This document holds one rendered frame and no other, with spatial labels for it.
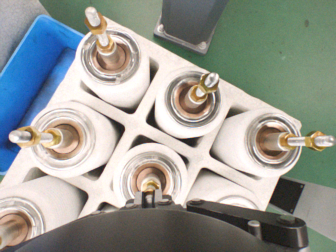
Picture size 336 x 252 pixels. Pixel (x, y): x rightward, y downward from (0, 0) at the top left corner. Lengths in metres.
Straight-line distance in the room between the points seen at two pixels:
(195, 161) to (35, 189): 0.22
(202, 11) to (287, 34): 0.32
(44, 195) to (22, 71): 0.29
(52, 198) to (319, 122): 0.63
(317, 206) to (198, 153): 0.20
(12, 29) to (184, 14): 0.33
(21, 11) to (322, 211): 0.62
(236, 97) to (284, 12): 0.41
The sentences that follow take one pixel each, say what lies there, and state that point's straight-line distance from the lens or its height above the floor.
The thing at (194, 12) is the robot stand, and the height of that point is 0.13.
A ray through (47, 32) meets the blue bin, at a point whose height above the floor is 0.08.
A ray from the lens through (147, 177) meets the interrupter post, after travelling 0.23.
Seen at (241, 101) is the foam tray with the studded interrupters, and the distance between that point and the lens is 0.36.
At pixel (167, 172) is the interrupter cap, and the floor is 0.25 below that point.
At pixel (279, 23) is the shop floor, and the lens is 0.70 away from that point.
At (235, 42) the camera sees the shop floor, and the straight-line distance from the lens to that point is 0.61.
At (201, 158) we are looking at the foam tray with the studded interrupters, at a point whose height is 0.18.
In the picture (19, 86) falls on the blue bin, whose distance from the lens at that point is 0.53.
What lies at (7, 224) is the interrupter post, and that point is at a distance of 0.30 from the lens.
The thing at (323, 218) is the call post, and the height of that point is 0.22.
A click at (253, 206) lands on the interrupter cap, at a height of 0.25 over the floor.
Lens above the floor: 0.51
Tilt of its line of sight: 83 degrees down
